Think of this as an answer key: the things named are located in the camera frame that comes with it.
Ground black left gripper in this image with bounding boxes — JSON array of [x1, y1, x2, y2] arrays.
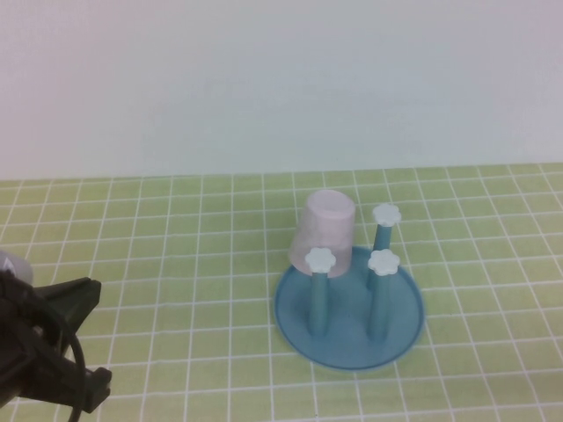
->
[[0, 270, 113, 415]]

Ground pink plastic cup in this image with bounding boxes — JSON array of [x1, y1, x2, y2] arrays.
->
[[288, 189, 356, 280]]

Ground blue cup stand white caps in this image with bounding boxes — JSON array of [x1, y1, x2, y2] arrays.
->
[[274, 203, 426, 373]]

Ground green checked table mat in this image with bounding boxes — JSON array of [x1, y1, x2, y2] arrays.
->
[[0, 162, 563, 422]]

